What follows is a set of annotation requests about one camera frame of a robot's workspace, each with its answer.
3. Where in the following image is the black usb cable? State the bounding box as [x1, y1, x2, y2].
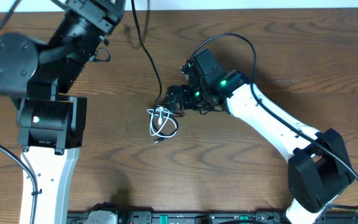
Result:
[131, 0, 185, 144]

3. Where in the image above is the white usb cable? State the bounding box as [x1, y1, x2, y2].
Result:
[147, 106, 179, 138]

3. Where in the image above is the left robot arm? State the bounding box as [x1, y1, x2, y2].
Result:
[0, 0, 125, 223]

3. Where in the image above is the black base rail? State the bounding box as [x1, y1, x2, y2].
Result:
[66, 202, 358, 224]

